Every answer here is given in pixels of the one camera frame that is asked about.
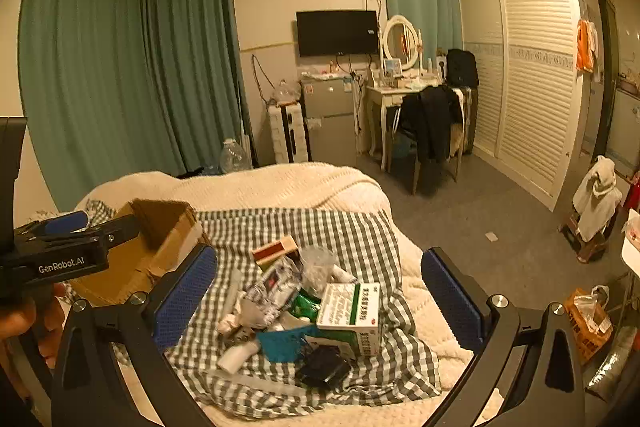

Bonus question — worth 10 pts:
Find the cardboard box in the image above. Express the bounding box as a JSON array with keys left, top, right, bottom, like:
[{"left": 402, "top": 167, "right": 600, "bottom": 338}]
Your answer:
[{"left": 67, "top": 198, "right": 216, "bottom": 308}]

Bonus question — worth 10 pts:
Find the clear plastic wrapper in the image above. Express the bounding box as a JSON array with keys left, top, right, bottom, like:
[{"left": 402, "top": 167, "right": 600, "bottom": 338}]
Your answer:
[{"left": 300, "top": 246, "right": 341, "bottom": 293}]

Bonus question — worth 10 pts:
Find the white suitcase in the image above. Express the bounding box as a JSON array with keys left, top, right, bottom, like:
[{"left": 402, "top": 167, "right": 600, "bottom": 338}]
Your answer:
[{"left": 267, "top": 102, "right": 313, "bottom": 165}]

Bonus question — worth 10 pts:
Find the white dressing table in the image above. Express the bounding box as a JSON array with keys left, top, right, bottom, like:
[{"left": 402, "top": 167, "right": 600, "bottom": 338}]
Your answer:
[{"left": 365, "top": 77, "right": 451, "bottom": 172}]

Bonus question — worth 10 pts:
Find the orange hanging cloth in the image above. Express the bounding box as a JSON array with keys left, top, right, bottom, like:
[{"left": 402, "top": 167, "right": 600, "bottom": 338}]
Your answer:
[{"left": 575, "top": 19, "right": 601, "bottom": 75}]

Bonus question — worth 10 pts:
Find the black case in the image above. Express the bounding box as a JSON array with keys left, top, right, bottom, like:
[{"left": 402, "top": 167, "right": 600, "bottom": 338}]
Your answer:
[{"left": 295, "top": 344, "right": 351, "bottom": 390}]

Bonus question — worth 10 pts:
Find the cream fluffy blanket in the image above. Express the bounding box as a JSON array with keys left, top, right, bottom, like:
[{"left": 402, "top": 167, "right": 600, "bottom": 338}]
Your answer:
[{"left": 82, "top": 162, "right": 501, "bottom": 427}]

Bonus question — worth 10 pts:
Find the short white bottle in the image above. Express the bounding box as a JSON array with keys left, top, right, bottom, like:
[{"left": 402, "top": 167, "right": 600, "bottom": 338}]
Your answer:
[{"left": 217, "top": 339, "right": 261, "bottom": 373}]

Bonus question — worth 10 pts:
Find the black jacket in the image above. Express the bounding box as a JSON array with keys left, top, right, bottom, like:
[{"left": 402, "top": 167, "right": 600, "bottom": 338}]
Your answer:
[{"left": 397, "top": 85, "right": 468, "bottom": 162}]

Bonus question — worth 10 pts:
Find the green checked bed sheet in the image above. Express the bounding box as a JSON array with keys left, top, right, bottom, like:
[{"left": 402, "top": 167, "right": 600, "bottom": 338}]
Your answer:
[{"left": 85, "top": 199, "right": 442, "bottom": 420}]

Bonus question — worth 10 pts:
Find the black wall cable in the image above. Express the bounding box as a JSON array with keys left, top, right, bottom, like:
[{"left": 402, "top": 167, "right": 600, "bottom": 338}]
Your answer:
[{"left": 250, "top": 54, "right": 271, "bottom": 102}]

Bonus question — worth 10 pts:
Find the red canister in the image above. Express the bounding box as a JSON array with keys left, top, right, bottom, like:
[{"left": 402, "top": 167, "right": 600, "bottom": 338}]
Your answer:
[{"left": 626, "top": 172, "right": 640, "bottom": 212}]

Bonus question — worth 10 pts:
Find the clear water jug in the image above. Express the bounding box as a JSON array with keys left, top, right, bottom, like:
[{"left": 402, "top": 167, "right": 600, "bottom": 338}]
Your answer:
[{"left": 220, "top": 138, "right": 253, "bottom": 175}]

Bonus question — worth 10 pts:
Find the clear plastic cup red label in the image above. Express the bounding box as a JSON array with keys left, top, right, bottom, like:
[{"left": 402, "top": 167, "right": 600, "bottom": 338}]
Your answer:
[{"left": 242, "top": 257, "right": 303, "bottom": 328}]

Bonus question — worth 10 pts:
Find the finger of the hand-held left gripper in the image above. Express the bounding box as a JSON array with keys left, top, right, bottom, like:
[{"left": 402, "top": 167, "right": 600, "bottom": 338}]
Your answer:
[
  {"left": 17, "top": 210, "right": 90, "bottom": 239},
  {"left": 75, "top": 214, "right": 141, "bottom": 253}
]

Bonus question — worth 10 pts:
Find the chair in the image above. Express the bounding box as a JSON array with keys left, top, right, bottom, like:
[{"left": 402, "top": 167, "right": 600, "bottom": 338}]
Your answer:
[{"left": 390, "top": 87, "right": 473, "bottom": 195}]

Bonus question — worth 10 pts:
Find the small red brown box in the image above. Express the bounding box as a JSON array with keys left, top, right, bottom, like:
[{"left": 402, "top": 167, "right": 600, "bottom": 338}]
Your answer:
[{"left": 251, "top": 237, "right": 301, "bottom": 268}]

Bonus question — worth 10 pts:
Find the grey mini fridge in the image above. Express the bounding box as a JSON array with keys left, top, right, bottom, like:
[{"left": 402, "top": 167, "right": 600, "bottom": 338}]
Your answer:
[{"left": 300, "top": 77, "right": 358, "bottom": 165}]

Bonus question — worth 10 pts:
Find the green white medicine box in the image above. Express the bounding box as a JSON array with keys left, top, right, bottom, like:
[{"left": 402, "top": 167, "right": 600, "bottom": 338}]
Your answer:
[{"left": 316, "top": 282, "right": 383, "bottom": 358}]

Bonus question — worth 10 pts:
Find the white towel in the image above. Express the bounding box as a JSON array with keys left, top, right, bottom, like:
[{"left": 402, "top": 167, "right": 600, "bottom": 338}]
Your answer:
[{"left": 572, "top": 156, "right": 623, "bottom": 243}]

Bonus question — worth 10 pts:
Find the black television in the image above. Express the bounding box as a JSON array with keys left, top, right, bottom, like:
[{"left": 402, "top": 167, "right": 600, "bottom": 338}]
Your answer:
[{"left": 296, "top": 10, "right": 379, "bottom": 58}]

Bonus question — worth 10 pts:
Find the orange paper bag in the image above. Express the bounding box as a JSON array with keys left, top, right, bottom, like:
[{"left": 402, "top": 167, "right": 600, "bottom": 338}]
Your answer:
[{"left": 564, "top": 287, "right": 615, "bottom": 363}]

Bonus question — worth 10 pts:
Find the white louvred wardrobe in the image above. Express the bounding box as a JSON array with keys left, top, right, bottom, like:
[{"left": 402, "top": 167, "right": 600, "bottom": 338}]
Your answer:
[{"left": 452, "top": 0, "right": 591, "bottom": 212}]

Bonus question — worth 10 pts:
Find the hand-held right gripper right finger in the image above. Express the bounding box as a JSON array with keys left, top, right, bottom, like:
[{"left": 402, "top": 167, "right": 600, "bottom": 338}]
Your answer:
[{"left": 421, "top": 248, "right": 586, "bottom": 427}]

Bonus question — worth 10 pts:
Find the blue pouch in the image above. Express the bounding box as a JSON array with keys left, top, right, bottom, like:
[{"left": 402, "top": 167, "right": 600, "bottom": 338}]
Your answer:
[{"left": 256, "top": 324, "right": 326, "bottom": 363}]

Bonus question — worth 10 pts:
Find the black backpack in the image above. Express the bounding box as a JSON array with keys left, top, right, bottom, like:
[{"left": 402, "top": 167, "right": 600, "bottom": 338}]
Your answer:
[{"left": 445, "top": 48, "right": 480, "bottom": 88}]

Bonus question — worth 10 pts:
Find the person's left hand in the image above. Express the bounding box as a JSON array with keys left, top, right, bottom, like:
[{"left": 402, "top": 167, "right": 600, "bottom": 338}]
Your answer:
[{"left": 0, "top": 283, "right": 68, "bottom": 358}]

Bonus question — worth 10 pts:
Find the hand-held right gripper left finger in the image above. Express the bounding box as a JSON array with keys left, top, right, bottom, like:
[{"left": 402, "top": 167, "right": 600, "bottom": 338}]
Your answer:
[{"left": 50, "top": 244, "right": 218, "bottom": 427}]

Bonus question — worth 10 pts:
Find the oval vanity mirror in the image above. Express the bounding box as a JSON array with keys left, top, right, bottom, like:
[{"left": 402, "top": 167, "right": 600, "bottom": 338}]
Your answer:
[{"left": 380, "top": 14, "right": 421, "bottom": 72}]

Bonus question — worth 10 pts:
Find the green packet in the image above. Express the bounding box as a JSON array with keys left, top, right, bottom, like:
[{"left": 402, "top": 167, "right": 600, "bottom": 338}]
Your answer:
[{"left": 292, "top": 289, "right": 321, "bottom": 320}]

